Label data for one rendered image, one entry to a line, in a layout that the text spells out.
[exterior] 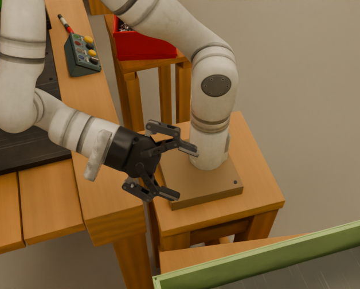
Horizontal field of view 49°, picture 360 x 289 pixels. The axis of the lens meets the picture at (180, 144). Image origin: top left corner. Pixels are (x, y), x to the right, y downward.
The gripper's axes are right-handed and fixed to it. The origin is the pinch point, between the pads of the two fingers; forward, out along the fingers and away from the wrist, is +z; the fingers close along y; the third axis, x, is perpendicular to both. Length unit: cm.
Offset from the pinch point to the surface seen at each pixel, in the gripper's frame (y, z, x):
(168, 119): 33, -4, -134
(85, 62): 1, -35, -51
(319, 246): 8.5, 34.0, -10.1
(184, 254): 26.9, 9.8, -16.3
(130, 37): -8, -27, -70
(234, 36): -14, 18, -225
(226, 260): 14.1, 14.4, -1.0
